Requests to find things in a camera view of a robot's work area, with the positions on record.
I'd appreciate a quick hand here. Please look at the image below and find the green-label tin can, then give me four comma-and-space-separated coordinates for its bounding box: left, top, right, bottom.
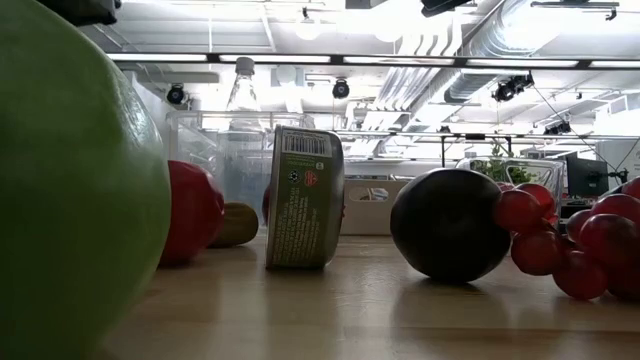
264, 124, 346, 272

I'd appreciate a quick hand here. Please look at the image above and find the brown-green kiwi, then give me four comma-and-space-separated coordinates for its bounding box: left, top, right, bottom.
208, 201, 260, 249

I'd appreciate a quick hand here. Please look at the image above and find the clear plastic water bottle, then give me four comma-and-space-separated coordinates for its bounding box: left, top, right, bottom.
217, 56, 274, 211

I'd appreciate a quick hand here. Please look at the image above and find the bright red fruit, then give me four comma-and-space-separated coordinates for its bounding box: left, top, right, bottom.
158, 159, 226, 267

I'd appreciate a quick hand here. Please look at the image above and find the black plum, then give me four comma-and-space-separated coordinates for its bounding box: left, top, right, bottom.
389, 167, 512, 284

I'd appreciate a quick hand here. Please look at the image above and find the red grape bunch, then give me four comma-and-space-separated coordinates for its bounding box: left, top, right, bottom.
493, 174, 640, 302

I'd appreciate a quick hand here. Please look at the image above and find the green apple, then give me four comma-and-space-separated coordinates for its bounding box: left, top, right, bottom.
0, 0, 174, 360

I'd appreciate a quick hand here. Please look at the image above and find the small grey plastic bin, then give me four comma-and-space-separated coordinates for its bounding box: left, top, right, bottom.
341, 177, 409, 237

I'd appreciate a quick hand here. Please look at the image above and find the overhead light bar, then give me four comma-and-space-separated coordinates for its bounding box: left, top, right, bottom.
104, 51, 640, 71

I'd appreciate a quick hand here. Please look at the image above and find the large clear plastic bin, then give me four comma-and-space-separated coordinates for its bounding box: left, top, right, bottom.
164, 110, 314, 229

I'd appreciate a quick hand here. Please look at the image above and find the round white ceiling lamp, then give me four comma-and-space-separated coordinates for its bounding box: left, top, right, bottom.
294, 7, 324, 42

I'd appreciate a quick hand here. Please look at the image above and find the small green potted plant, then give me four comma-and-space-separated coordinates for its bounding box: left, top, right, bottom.
472, 144, 532, 189

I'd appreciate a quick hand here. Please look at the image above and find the black ceiling spotlight cluster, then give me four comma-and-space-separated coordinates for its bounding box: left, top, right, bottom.
542, 119, 574, 136
490, 71, 536, 104

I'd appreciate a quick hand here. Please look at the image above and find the clear plastic fruit tray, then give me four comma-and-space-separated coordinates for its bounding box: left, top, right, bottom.
453, 155, 567, 216

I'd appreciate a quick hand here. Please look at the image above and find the black computer monitor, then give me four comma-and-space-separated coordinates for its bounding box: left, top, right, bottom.
566, 155, 630, 199

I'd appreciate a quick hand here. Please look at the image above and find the silver spiral ventilation duct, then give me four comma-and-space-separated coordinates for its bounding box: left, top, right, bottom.
442, 0, 566, 104

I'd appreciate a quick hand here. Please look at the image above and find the black ceiling track rail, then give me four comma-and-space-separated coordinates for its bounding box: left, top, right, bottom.
529, 0, 621, 22

